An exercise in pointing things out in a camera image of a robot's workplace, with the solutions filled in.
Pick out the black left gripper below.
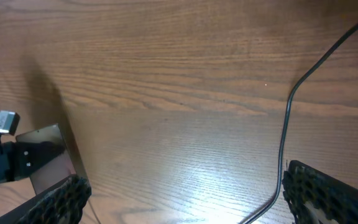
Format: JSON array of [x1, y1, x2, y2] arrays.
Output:
[[0, 141, 65, 184]]

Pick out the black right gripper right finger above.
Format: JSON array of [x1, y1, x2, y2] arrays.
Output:
[[282, 161, 358, 224]]

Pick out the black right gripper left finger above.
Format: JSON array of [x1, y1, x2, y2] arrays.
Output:
[[0, 174, 91, 224]]

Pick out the Galaxy smartphone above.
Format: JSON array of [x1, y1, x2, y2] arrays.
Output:
[[16, 124, 88, 195]]

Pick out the black USB charging cable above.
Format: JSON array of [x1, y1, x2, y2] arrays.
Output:
[[239, 14, 358, 224]]

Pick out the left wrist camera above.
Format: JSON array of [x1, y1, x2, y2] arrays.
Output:
[[0, 110, 21, 136]]

